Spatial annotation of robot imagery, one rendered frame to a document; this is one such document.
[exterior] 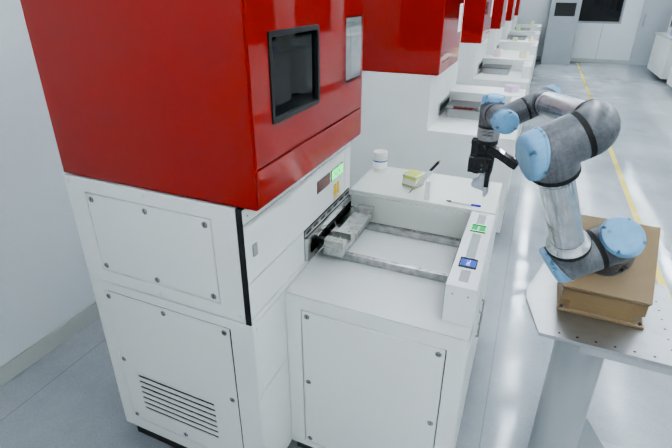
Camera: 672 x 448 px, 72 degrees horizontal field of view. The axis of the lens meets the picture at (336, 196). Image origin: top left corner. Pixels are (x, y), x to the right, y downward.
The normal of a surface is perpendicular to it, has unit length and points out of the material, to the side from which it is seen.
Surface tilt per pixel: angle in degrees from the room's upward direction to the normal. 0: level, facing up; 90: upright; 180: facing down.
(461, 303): 90
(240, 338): 90
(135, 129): 90
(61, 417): 0
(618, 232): 45
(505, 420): 0
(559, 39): 90
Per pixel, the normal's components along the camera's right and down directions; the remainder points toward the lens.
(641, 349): 0.00, -0.91
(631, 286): -0.31, -0.32
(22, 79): 0.92, 0.16
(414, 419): -0.39, 0.37
